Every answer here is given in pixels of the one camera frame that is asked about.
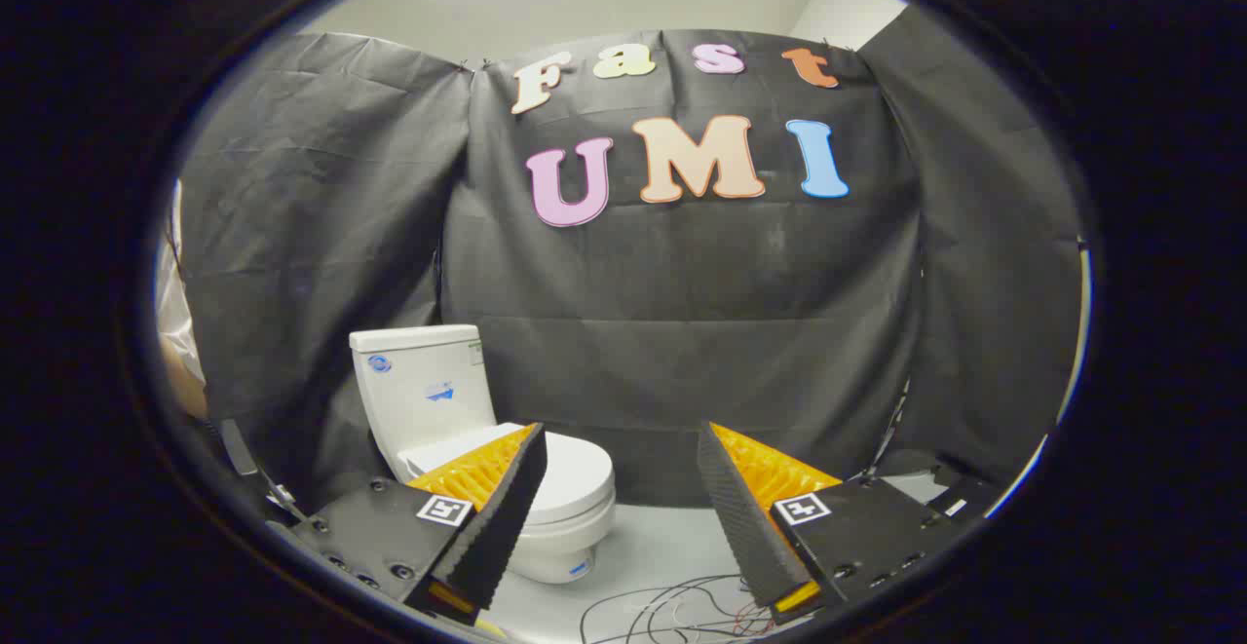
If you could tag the black box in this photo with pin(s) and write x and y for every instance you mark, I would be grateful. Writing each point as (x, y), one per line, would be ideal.
(960, 498)

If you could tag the white toilet lid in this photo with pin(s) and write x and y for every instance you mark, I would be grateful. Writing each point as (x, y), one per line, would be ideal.
(575, 473)

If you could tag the black metal stand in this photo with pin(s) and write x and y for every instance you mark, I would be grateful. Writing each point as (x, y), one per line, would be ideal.
(244, 454)

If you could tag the white toilet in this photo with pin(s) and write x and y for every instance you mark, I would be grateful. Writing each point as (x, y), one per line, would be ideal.
(419, 381)

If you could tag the black backdrop cloth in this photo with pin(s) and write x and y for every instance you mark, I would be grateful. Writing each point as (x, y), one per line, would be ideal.
(682, 284)

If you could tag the person's white garment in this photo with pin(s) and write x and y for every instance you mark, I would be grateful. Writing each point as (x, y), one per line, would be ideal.
(175, 322)

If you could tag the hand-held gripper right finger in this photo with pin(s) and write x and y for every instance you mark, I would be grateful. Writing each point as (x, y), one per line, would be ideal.
(740, 527)

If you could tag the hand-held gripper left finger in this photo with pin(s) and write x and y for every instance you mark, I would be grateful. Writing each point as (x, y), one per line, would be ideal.
(507, 517)

